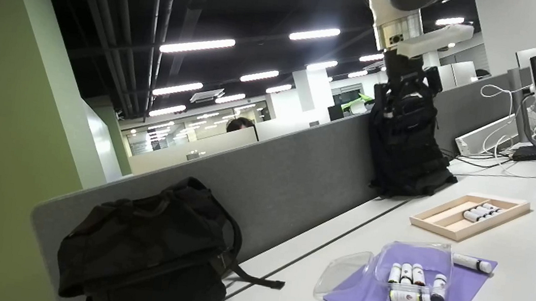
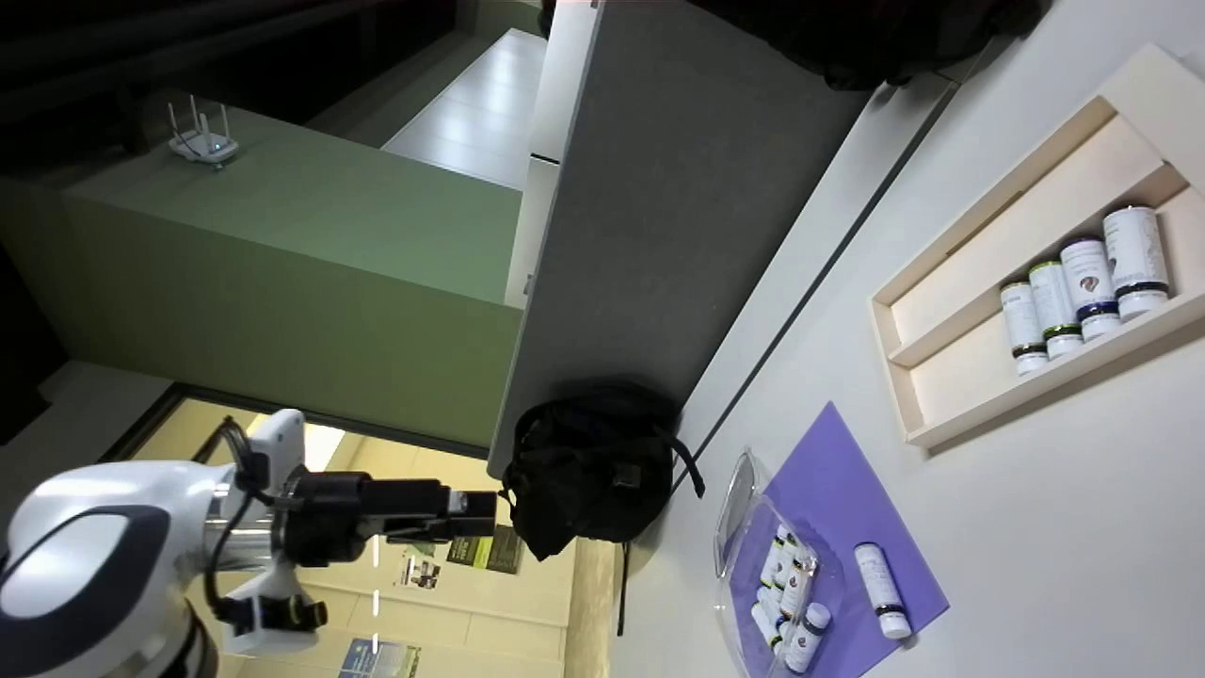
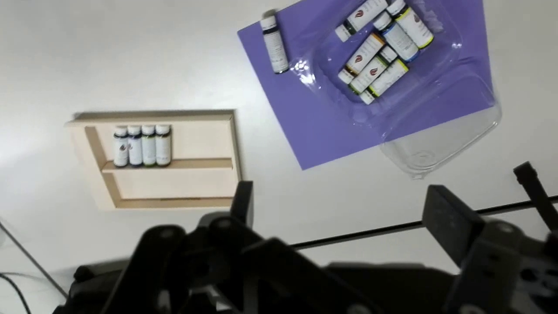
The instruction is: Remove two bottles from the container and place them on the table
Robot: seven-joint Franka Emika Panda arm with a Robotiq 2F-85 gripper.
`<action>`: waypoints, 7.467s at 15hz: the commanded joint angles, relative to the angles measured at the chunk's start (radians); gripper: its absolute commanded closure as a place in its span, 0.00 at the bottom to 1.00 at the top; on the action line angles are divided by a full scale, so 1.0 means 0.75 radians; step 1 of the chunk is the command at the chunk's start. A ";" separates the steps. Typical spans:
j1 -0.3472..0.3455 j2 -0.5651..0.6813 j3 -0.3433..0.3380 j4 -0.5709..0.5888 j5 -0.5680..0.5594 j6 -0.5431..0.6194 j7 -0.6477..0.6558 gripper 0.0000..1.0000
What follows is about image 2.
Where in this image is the clear plastic container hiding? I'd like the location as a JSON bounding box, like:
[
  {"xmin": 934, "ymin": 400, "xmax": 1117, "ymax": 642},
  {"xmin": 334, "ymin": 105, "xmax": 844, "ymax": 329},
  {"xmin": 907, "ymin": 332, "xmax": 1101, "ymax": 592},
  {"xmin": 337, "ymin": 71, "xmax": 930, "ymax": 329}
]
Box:
[{"xmin": 712, "ymin": 446, "xmax": 822, "ymax": 678}]

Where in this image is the blue poster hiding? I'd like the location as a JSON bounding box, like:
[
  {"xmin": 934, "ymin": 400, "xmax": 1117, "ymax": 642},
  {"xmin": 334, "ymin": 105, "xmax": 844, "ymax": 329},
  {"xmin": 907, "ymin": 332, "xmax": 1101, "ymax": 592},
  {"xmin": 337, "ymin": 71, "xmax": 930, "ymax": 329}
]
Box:
[{"xmin": 337, "ymin": 638, "xmax": 422, "ymax": 678}]

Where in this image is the dark green poster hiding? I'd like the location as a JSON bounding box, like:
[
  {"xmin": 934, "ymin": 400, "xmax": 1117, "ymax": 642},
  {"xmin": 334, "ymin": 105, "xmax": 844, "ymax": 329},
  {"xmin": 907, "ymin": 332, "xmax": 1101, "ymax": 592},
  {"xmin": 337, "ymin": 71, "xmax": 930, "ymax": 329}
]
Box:
[{"xmin": 446, "ymin": 525, "xmax": 525, "ymax": 576}]

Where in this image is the black backpack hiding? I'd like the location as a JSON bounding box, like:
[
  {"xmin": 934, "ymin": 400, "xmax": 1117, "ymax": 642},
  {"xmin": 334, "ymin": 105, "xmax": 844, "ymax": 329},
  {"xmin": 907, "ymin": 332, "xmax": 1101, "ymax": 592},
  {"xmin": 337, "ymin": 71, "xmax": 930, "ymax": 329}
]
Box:
[{"xmin": 498, "ymin": 380, "xmax": 706, "ymax": 638}]

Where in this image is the white router with antennas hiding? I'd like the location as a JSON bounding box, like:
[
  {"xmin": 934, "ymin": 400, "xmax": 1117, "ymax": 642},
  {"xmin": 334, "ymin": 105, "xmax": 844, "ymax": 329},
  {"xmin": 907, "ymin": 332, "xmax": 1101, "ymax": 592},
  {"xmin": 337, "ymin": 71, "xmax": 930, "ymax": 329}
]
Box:
[{"xmin": 168, "ymin": 94, "xmax": 239, "ymax": 171}]

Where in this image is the small white bottle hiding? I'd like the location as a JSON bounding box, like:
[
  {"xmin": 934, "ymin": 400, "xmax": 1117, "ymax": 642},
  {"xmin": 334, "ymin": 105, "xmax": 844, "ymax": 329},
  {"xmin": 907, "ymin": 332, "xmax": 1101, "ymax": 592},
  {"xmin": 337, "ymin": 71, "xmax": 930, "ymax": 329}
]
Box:
[
  {"xmin": 761, "ymin": 525, "xmax": 799, "ymax": 592},
  {"xmin": 1000, "ymin": 281, "xmax": 1050, "ymax": 379},
  {"xmin": 750, "ymin": 601, "xmax": 786, "ymax": 654},
  {"xmin": 779, "ymin": 554, "xmax": 818, "ymax": 621},
  {"xmin": 1028, "ymin": 260, "xmax": 1085, "ymax": 362}
]

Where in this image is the grey partition panel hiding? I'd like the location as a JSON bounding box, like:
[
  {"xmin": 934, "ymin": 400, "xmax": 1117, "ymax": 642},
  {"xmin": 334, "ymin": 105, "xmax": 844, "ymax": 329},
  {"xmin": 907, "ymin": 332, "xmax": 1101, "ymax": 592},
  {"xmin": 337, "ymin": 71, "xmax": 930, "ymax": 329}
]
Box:
[{"xmin": 487, "ymin": 0, "xmax": 874, "ymax": 481}]

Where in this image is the white bottle with dark cap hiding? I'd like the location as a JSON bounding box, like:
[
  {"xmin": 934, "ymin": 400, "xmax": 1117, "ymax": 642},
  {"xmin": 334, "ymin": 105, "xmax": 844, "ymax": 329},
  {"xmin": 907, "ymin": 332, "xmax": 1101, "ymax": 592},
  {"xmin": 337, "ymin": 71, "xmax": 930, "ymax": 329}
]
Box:
[{"xmin": 784, "ymin": 602, "xmax": 832, "ymax": 675}]

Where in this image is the purple mat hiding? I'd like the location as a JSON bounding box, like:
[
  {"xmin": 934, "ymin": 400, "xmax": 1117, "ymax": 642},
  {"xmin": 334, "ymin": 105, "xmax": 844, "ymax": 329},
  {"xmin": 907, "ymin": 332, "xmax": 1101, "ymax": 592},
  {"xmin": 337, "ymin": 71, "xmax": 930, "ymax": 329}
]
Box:
[{"xmin": 729, "ymin": 402, "xmax": 951, "ymax": 678}]

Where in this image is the white bottle with black band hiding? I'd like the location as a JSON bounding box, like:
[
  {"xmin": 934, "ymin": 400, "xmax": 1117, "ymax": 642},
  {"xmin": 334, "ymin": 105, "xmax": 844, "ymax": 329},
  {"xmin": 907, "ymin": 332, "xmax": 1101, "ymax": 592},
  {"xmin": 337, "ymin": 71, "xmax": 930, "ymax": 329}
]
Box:
[{"xmin": 854, "ymin": 542, "xmax": 913, "ymax": 640}]

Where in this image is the cream wooden shelf tray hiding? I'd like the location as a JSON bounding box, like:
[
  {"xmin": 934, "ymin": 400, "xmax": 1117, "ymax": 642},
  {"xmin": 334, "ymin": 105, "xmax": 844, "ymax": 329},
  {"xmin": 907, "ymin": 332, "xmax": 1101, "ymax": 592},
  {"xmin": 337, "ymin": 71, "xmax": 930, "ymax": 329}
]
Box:
[{"xmin": 870, "ymin": 42, "xmax": 1205, "ymax": 449}]

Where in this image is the large white bottle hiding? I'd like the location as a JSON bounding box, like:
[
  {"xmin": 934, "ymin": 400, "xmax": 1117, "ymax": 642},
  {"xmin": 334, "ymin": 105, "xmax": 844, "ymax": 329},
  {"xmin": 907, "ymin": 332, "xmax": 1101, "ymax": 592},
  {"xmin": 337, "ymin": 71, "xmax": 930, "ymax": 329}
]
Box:
[
  {"xmin": 1102, "ymin": 205, "xmax": 1171, "ymax": 323},
  {"xmin": 1060, "ymin": 237, "xmax": 1122, "ymax": 343}
]

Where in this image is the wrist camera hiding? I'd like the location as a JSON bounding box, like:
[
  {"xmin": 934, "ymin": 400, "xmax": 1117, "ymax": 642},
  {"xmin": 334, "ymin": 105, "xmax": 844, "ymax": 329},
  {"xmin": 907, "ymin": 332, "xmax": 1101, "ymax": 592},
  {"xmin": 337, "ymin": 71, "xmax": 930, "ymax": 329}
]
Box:
[{"xmin": 215, "ymin": 565, "xmax": 329, "ymax": 656}]

